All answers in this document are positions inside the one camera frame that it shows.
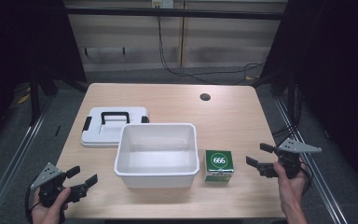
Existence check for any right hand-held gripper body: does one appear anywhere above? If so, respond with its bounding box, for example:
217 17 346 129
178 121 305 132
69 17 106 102
255 137 323 180

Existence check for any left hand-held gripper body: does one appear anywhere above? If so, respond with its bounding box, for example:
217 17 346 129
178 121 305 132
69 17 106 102
30 161 90 208

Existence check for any green carton box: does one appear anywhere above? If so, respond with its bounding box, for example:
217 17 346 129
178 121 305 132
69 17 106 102
203 149 235 184

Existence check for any white lid with black handle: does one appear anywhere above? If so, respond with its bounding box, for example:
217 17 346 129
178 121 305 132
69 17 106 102
80 106 150 148

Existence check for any white plastic storage box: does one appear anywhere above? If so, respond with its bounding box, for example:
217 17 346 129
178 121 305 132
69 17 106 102
114 122 200 189

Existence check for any person's right hand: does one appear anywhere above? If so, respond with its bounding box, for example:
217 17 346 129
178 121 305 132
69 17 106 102
272 161 308 209

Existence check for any person's left hand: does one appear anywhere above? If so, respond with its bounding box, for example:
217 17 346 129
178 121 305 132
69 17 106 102
31 188 73 224

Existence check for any black metal stand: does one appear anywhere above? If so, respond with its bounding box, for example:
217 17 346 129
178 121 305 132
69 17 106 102
270 73 304 133
28 65 60 127

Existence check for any yellow tape strip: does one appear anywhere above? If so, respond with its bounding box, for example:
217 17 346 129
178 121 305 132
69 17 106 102
16 92 32 105

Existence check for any black curtain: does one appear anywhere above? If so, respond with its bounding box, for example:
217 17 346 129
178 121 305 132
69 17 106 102
0 0 88 157
259 0 358 200

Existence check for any black horizontal bar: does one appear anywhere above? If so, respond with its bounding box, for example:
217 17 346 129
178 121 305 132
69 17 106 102
64 7 289 21

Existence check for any black cable bundle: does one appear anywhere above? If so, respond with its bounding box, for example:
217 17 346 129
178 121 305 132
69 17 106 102
271 123 300 147

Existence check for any left hand-held gripper cable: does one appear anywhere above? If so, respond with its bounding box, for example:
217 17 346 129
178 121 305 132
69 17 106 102
23 184 42 224

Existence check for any metal floor rail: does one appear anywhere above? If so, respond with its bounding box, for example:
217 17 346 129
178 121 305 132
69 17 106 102
274 98 351 224
0 92 55 224

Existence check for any black cable on floor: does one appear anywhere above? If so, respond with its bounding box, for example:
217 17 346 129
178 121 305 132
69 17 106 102
157 16 266 86

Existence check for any white wall outlet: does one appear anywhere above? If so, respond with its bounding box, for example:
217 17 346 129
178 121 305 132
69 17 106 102
151 0 175 9

